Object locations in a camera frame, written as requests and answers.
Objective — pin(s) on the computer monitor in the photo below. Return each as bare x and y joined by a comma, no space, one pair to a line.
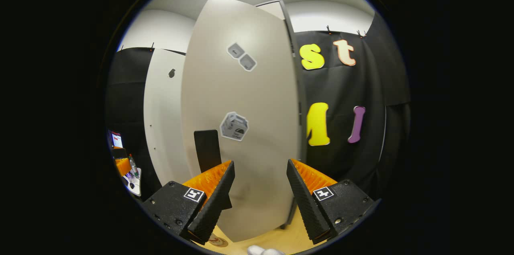
116,139

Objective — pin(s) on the black backdrop cloth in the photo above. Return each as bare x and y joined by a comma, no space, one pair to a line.
349,86

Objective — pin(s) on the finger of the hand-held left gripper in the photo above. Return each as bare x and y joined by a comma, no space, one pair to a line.
122,166

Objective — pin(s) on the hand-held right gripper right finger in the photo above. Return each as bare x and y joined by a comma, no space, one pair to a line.
303,198

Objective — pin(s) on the grey cabinet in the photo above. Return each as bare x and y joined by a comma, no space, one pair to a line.
295,66

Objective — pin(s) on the grey cabinet door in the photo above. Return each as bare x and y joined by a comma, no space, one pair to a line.
257,126
164,126

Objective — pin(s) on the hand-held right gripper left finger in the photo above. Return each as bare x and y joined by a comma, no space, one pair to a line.
219,194

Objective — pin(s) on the round brown coaster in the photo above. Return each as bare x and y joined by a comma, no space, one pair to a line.
223,243

